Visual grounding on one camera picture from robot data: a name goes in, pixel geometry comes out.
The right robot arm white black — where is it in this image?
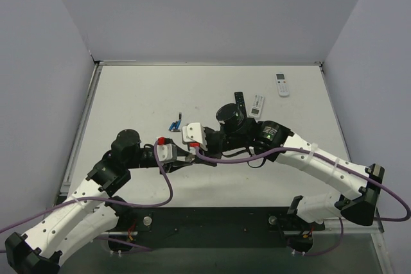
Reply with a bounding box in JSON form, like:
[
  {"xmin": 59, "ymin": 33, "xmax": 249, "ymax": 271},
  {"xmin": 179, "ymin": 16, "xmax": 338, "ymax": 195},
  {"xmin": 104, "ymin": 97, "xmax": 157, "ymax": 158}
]
[{"xmin": 186, "ymin": 103, "xmax": 385, "ymax": 226}]

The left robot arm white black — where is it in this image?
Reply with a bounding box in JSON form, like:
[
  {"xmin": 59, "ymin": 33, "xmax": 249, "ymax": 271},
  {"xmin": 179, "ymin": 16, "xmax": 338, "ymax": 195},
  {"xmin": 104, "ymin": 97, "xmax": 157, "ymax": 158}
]
[{"xmin": 5, "ymin": 130, "xmax": 193, "ymax": 273}]

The black remote control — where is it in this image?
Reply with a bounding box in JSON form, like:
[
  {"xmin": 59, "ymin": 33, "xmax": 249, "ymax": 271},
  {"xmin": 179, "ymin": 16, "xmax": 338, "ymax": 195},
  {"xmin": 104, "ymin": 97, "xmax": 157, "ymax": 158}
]
[{"xmin": 234, "ymin": 92, "xmax": 245, "ymax": 110}]

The small white remote control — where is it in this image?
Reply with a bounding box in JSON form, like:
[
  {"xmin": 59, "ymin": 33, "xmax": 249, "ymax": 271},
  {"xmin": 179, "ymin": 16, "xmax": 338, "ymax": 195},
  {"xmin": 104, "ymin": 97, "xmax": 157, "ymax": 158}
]
[{"xmin": 249, "ymin": 94, "xmax": 265, "ymax": 119}]

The white remote with display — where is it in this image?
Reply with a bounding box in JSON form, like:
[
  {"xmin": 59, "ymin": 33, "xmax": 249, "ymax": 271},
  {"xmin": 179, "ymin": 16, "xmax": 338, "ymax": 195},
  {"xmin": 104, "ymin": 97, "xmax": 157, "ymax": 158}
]
[{"xmin": 275, "ymin": 73, "xmax": 290, "ymax": 98}]

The blue AAA battery lower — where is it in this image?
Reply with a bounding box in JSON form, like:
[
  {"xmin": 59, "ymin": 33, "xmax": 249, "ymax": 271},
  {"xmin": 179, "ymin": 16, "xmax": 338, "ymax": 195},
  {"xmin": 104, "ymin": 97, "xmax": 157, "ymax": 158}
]
[{"xmin": 173, "ymin": 120, "xmax": 181, "ymax": 132}]

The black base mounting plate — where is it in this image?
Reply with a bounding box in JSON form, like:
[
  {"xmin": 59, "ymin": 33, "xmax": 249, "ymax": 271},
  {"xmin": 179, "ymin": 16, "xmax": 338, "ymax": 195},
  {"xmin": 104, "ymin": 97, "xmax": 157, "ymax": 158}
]
[{"xmin": 108, "ymin": 207, "xmax": 325, "ymax": 252}]

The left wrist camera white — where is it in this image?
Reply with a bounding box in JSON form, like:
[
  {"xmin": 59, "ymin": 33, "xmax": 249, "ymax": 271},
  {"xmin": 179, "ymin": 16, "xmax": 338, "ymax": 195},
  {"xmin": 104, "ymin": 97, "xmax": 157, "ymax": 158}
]
[{"xmin": 155, "ymin": 137, "xmax": 177, "ymax": 164}]

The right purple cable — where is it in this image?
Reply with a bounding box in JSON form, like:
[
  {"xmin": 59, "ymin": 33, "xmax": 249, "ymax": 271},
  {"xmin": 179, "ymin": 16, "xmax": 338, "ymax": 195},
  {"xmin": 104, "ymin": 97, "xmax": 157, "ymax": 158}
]
[{"xmin": 194, "ymin": 145, "xmax": 411, "ymax": 257}]

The aluminium frame rail left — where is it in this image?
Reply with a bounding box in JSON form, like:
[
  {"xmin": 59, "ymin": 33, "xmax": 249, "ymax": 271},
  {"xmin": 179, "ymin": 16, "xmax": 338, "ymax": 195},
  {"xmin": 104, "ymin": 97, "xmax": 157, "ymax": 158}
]
[{"xmin": 53, "ymin": 62, "xmax": 101, "ymax": 205}]

